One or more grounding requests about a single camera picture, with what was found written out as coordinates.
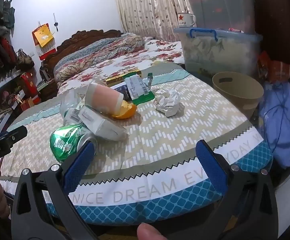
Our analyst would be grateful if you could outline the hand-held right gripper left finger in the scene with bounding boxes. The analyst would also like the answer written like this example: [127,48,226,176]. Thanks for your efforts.
[11,140,100,240]

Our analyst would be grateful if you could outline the white carton box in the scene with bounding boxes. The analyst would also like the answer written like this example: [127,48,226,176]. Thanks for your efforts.
[68,104,128,142]

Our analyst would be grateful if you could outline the gold foil packet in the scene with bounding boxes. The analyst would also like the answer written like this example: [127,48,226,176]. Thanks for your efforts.
[106,70,142,86]

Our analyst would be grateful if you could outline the crushed green drink can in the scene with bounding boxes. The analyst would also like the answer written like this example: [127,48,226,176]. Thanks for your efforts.
[50,124,98,163]

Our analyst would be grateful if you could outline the orange peel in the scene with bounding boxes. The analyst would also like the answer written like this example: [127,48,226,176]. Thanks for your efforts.
[110,100,137,120]

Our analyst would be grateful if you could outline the red gift bag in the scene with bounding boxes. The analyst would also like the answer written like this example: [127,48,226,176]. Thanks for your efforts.
[20,71,41,105]

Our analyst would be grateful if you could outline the brown handbag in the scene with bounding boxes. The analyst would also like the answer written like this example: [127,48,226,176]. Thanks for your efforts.
[15,48,35,71]

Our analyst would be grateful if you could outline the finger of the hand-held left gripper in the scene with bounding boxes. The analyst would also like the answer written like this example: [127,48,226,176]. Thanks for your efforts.
[5,125,28,147]

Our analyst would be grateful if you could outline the clear storage box blue handles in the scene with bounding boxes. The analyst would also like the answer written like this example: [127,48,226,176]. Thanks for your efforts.
[174,27,263,81]

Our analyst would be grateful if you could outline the clear storage box teal lid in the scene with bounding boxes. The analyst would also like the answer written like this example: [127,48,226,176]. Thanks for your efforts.
[180,0,256,30]

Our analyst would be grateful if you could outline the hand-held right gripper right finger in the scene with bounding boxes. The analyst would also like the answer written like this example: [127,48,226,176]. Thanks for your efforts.
[196,139,279,240]

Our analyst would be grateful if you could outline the dark blue packet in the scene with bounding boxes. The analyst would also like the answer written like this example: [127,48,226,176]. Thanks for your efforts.
[112,84,133,101]

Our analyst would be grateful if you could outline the red yellow wall calendar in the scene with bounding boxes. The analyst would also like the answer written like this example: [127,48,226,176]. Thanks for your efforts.
[32,23,55,61]

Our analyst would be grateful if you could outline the leaf patterned curtain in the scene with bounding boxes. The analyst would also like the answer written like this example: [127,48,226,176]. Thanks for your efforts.
[112,0,193,42]

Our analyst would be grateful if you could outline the white enamel mug red star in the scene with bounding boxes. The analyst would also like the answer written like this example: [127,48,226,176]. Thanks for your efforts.
[177,12,197,28]

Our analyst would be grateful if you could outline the clear plastic bottle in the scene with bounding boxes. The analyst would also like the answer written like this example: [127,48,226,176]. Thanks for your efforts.
[60,89,91,126]

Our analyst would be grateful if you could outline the patterned folded quilt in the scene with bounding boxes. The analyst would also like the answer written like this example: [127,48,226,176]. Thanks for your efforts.
[54,33,146,82]

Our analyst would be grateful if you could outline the person's right hand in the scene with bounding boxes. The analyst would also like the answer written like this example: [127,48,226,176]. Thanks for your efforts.
[137,223,166,240]

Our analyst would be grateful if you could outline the beige plastic bin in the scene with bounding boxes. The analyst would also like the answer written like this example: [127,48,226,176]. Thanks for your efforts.
[212,71,265,119]

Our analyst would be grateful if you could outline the green box with white label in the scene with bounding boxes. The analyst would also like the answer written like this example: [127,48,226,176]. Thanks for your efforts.
[124,75,156,105]

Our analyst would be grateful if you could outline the blue plastic bag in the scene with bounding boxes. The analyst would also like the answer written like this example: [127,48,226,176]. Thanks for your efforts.
[257,79,290,169]

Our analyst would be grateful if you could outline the white paper ball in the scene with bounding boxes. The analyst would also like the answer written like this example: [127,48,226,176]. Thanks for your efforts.
[153,87,182,117]

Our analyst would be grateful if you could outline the printed zigzag blanket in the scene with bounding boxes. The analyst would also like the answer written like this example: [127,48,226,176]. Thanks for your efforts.
[0,61,274,227]

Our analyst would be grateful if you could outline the brown paper bag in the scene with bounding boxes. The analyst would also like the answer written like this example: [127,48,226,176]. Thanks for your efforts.
[20,97,35,112]

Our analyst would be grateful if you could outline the carved wooden headboard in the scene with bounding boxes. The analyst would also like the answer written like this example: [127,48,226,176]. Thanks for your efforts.
[41,29,122,103]

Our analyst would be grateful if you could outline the orange snack packet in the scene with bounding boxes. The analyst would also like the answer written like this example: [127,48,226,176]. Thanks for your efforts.
[258,51,290,84]

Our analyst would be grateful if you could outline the floral bedsheet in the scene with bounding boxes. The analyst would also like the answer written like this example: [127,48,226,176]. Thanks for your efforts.
[57,39,186,98]

